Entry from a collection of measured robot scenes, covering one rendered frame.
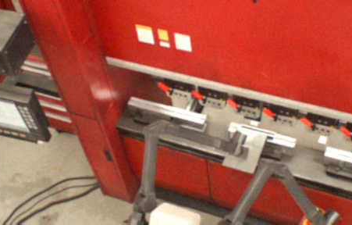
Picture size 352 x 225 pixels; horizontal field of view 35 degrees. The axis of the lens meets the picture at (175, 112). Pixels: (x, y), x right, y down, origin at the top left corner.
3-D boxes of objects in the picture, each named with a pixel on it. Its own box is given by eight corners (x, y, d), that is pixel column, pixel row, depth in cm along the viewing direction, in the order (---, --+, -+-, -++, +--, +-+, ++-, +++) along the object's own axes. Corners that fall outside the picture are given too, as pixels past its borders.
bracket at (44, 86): (-6, 105, 340) (-11, 98, 334) (14, 76, 353) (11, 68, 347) (50, 121, 328) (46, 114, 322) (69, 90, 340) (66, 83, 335)
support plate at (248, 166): (222, 165, 315) (222, 164, 314) (236, 128, 328) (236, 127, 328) (253, 173, 309) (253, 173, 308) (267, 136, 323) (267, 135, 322)
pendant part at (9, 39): (-23, 136, 332) (-93, 34, 264) (-3, 104, 345) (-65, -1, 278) (54, 153, 319) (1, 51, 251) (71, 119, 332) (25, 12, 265)
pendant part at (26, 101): (-23, 128, 317) (-49, 88, 289) (-13, 112, 324) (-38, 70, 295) (48, 144, 306) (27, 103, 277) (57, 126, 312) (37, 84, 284)
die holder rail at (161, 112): (129, 112, 359) (127, 104, 351) (133, 105, 362) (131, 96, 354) (204, 132, 343) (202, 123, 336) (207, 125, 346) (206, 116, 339)
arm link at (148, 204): (141, 119, 274) (150, 123, 265) (165, 119, 280) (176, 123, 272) (133, 207, 281) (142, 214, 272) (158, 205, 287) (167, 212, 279)
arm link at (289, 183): (267, 166, 273) (279, 173, 264) (275, 158, 275) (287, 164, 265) (308, 223, 291) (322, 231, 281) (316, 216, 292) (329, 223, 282)
